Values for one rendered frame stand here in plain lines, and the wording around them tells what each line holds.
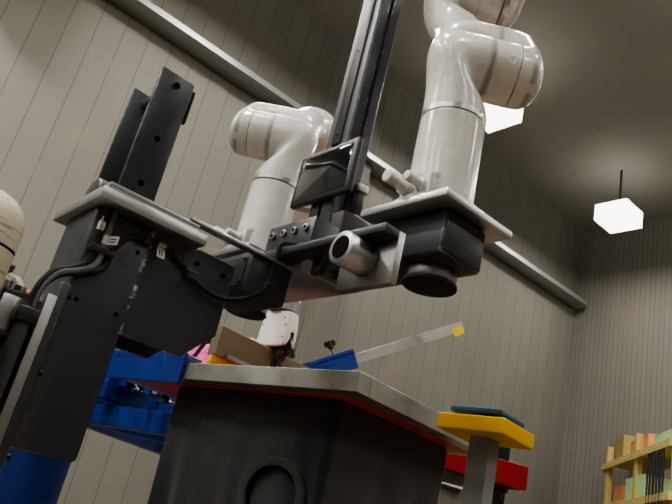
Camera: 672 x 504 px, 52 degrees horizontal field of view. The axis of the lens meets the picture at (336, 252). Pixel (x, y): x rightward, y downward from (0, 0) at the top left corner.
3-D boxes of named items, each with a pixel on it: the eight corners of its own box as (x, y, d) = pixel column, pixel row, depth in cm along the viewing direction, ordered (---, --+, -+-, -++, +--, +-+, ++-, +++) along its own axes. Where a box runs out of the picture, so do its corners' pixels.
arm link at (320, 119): (346, 103, 166) (270, 88, 167) (322, 128, 131) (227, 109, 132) (336, 160, 171) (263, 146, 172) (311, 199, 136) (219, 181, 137)
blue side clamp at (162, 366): (193, 389, 155) (202, 359, 158) (177, 382, 152) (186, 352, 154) (116, 382, 174) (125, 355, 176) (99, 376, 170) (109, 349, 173)
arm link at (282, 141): (302, 184, 129) (321, 112, 134) (234, 170, 129) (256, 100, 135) (304, 206, 138) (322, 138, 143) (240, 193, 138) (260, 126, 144)
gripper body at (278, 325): (262, 304, 186) (251, 344, 182) (290, 303, 179) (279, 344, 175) (280, 314, 191) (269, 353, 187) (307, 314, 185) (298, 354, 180)
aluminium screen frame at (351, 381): (496, 460, 163) (498, 444, 164) (356, 391, 123) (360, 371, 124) (260, 429, 212) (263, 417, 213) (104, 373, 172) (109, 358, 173)
